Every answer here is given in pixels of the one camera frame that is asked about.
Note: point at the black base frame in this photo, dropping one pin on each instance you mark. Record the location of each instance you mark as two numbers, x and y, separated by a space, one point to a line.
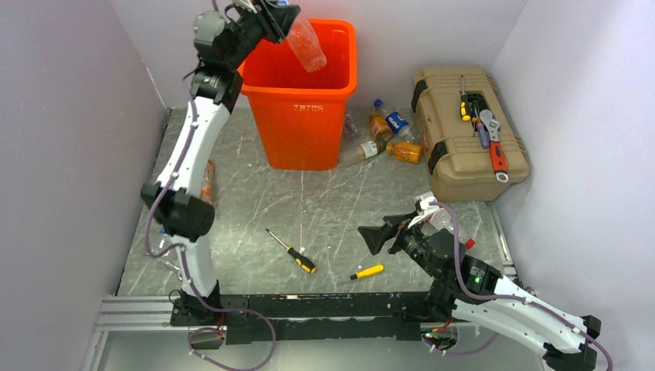
246 318

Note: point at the blue red screwdriver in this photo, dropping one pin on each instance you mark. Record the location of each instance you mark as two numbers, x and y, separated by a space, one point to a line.
479 125

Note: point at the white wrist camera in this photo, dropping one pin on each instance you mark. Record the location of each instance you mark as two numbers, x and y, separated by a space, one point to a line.
426 207
247 5

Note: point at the red label bottle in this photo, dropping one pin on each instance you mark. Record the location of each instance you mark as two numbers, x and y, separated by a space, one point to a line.
442 220

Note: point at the crushed clear bottle behind bin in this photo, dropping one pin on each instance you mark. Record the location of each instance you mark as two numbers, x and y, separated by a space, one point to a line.
349 127

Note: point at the small yellow screwdriver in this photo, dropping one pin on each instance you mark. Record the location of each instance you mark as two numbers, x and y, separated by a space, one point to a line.
362 274

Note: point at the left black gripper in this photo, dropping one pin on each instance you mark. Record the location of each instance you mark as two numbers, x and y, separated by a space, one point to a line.
279 17

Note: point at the orange adjustable wrench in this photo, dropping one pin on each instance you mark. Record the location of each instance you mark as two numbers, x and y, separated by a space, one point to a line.
497 156

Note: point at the black yellow screwdriver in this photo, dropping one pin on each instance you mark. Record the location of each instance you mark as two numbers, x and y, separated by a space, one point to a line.
304 262

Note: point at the orange bottle blue cap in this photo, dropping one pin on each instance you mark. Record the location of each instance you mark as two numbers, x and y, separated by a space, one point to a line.
378 125

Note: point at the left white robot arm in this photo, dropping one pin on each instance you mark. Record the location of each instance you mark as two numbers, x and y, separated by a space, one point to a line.
222 40

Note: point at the orange plastic bin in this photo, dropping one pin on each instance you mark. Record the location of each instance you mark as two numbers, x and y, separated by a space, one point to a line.
299 115

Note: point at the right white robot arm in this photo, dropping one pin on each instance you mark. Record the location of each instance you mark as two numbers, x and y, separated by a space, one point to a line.
467 288

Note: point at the orange label bottle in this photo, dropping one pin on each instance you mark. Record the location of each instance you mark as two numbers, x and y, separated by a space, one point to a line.
206 186

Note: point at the yellow screwdriver on toolbox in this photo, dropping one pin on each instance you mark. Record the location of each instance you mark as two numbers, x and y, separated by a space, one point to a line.
465 111

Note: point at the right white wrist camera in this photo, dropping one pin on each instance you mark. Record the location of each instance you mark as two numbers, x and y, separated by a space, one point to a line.
426 207

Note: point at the Pepsi bottle near toolbox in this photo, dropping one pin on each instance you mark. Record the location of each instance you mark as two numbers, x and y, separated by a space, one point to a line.
399 125

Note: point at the tan plastic toolbox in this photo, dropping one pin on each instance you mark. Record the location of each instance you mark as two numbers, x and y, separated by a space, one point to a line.
459 169

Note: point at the small orange juice bottle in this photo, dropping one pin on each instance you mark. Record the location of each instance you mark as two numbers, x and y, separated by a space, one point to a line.
403 151

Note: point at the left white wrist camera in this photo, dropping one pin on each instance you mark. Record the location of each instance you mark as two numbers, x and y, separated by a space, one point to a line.
247 5

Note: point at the white label clear bottle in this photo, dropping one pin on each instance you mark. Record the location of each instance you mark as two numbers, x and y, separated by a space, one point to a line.
360 153

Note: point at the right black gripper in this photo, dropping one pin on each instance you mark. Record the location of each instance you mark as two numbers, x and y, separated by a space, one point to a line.
375 236

